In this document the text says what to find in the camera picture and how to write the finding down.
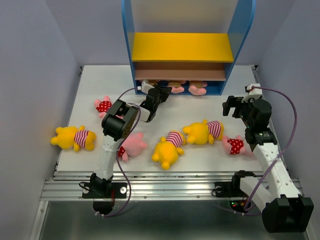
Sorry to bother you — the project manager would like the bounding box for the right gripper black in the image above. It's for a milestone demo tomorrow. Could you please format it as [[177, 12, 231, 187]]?
[[222, 95, 256, 128]]

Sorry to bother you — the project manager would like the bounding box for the pink plush striped body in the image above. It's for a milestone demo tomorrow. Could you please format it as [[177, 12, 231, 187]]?
[[167, 80, 186, 94]]

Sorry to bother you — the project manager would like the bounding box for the yellow bear plush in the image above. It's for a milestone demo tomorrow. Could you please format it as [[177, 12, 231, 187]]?
[[50, 125, 97, 152], [151, 130, 186, 170], [182, 119, 224, 145]]

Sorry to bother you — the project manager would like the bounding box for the pink frog plush striped shirt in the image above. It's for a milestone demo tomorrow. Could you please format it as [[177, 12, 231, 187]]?
[[140, 79, 158, 86]]

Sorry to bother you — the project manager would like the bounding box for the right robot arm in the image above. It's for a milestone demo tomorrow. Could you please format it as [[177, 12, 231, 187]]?
[[222, 95, 314, 233]]

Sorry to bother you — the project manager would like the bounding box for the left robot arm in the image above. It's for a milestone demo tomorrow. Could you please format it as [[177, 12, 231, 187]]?
[[85, 83, 172, 199]]

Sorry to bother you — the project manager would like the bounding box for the brown lower shelf board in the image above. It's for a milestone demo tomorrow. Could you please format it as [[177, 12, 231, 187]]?
[[135, 70, 226, 81]]

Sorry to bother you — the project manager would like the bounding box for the blue wooden toy shelf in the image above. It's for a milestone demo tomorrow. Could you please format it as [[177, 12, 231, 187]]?
[[121, 0, 256, 96]]

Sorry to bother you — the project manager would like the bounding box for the pink pig plush right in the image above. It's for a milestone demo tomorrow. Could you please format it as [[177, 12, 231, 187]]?
[[221, 135, 254, 157]]

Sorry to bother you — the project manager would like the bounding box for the pink pig plush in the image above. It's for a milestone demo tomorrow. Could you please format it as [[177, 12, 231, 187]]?
[[117, 132, 148, 162], [221, 135, 254, 157]]

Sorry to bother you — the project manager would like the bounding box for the pink pig plush centre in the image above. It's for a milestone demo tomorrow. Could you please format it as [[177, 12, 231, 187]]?
[[117, 132, 148, 162]]

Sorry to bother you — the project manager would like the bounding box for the pink pig plush dotted dress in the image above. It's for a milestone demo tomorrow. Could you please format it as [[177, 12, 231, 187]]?
[[93, 95, 112, 119]]

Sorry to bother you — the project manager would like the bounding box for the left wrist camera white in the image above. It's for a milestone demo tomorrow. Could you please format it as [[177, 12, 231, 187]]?
[[137, 83, 154, 94]]

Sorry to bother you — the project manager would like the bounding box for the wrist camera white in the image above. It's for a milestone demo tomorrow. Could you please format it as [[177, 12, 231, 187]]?
[[137, 83, 154, 94], [241, 83, 262, 103]]

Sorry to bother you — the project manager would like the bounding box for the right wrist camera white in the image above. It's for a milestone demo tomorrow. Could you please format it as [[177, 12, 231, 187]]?
[[241, 83, 262, 103]]

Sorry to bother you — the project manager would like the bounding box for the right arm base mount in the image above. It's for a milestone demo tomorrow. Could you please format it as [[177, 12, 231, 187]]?
[[211, 181, 248, 213]]

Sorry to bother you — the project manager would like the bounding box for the aluminium rail frame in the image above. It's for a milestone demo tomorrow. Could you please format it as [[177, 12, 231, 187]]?
[[31, 65, 312, 240]]

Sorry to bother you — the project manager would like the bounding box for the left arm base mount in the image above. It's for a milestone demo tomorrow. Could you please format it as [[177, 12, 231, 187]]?
[[78, 181, 129, 218]]

